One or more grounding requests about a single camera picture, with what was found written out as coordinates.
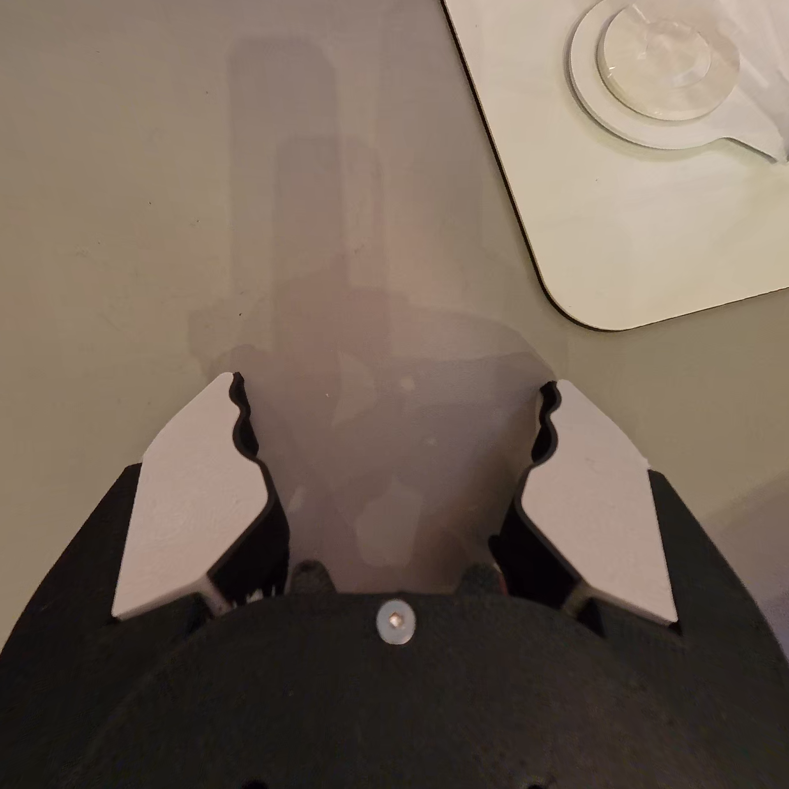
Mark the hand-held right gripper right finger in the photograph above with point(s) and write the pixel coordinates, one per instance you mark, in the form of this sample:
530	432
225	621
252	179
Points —
604	518

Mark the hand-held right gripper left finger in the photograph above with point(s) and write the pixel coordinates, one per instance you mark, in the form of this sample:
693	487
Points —
185	518

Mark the clear round stand foot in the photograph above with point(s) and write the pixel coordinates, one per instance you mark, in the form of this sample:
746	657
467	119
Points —
666	62

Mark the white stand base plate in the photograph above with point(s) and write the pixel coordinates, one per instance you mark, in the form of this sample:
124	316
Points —
629	234

